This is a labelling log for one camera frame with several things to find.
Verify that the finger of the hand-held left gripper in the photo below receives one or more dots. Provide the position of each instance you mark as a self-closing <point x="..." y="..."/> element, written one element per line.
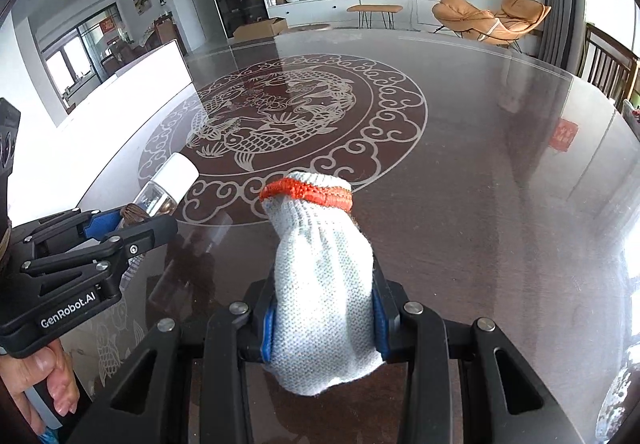
<point x="135" y="239"/>
<point x="97" y="226"/>

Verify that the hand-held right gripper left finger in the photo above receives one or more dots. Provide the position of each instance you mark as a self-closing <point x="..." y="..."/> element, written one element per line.
<point x="200" y="374"/>

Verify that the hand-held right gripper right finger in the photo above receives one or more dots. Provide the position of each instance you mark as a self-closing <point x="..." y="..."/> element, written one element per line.
<point x="450" y="374"/>

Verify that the clear jar with silver cap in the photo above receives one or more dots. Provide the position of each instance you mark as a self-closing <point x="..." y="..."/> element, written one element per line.
<point x="167" y="186"/>

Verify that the grey knit glove orange cuff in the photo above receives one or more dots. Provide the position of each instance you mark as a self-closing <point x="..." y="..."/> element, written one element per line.
<point x="320" y="284"/>

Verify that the person's left hand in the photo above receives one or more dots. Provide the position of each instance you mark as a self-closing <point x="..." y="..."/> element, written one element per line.
<point x="62" y="384"/>

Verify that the cardboard box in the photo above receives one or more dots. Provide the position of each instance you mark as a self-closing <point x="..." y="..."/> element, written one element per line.
<point x="260" y="29"/>

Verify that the white television cabinet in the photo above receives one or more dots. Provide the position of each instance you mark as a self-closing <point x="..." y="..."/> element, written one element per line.
<point x="325" y="9"/>

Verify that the orange bench with metal legs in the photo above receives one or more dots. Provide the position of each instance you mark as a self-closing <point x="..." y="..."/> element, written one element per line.
<point x="375" y="9"/>

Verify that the wooden chair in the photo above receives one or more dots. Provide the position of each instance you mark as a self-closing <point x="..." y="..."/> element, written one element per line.
<point x="607" y="61"/>

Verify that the orange lounge chair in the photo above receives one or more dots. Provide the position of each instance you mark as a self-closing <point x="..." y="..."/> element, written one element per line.
<point x="480" y="16"/>

